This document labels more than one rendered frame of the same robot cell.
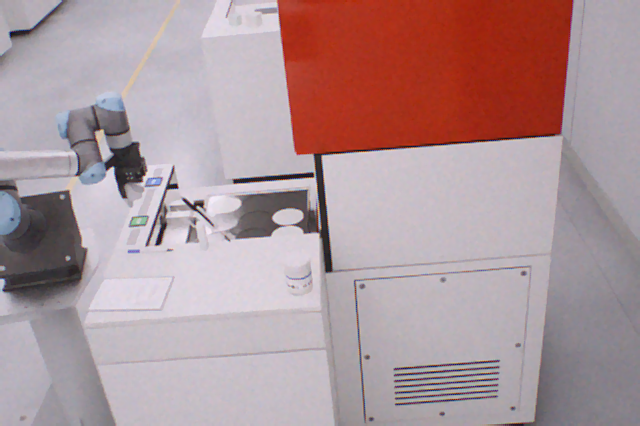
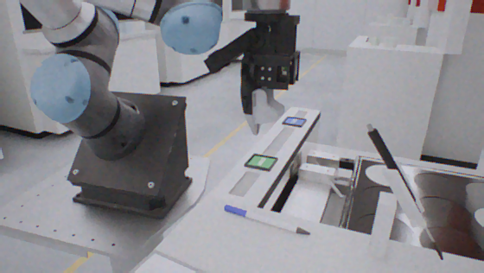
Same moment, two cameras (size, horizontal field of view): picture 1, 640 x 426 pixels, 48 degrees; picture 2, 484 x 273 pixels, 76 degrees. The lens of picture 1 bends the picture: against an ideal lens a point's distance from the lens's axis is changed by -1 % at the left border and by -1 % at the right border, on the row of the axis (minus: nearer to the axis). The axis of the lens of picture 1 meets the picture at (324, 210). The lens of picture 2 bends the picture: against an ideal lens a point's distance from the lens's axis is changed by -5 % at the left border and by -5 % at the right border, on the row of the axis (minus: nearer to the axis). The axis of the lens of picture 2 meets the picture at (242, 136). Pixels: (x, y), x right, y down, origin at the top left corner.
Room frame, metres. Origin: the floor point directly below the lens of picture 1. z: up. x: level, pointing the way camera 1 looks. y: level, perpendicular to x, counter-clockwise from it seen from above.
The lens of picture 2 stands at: (1.39, 0.41, 1.28)
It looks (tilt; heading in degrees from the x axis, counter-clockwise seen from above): 23 degrees down; 22
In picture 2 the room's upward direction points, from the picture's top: straight up
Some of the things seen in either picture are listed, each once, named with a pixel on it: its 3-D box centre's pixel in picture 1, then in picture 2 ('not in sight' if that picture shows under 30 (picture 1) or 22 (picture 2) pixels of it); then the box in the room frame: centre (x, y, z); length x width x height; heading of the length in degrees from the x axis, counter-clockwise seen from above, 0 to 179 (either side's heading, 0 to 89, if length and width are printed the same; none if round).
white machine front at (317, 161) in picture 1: (319, 154); not in sight; (2.20, 0.00, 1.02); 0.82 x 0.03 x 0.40; 178
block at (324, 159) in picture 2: (182, 205); (322, 159); (2.16, 0.49, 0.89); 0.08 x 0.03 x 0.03; 88
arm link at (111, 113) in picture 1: (111, 113); not in sight; (1.92, 0.58, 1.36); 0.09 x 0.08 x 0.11; 110
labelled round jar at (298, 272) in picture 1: (298, 272); not in sight; (1.54, 0.09, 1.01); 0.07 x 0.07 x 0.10
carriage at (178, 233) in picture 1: (176, 237); (308, 200); (2.01, 0.49, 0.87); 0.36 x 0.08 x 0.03; 178
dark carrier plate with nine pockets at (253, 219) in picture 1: (255, 219); (442, 212); (2.02, 0.23, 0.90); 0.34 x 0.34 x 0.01; 88
